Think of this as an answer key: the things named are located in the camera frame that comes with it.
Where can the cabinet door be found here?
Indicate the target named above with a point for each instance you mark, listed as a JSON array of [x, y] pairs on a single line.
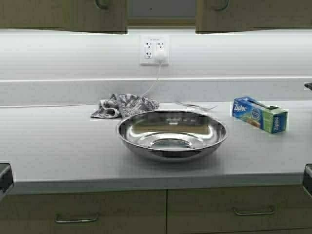
[[95, 16], [220, 16]]

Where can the drawer metal handle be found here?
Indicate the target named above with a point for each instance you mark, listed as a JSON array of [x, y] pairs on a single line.
[[76, 219], [270, 211]]

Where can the grey patterned dish towel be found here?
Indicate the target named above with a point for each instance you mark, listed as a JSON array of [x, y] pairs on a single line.
[[124, 105]]

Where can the left drawer metal handle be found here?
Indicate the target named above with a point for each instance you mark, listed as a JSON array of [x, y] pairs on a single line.
[[76, 219]]

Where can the black cooking pot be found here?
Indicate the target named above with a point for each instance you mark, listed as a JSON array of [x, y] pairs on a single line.
[[308, 85]]

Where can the right wooden drawer front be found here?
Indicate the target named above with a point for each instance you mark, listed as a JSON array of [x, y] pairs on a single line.
[[202, 211]]

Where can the white wall outlet plate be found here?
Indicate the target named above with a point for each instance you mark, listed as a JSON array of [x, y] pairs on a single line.
[[149, 44]]

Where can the right drawer metal handle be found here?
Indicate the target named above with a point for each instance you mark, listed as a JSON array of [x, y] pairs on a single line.
[[270, 211]]

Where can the white power adapter plug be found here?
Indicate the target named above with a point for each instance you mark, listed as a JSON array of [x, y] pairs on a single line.
[[160, 56]]

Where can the large stainless steel pan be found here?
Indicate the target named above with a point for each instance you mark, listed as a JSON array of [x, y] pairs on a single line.
[[174, 136]]

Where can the left wooden drawer front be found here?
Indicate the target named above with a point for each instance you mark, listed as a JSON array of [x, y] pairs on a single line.
[[130, 212]]

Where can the wooden drawer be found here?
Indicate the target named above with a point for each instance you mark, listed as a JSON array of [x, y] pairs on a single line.
[[202, 211], [130, 212]]

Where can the blue green Ziploc box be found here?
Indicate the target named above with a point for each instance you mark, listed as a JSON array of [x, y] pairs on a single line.
[[271, 119]]

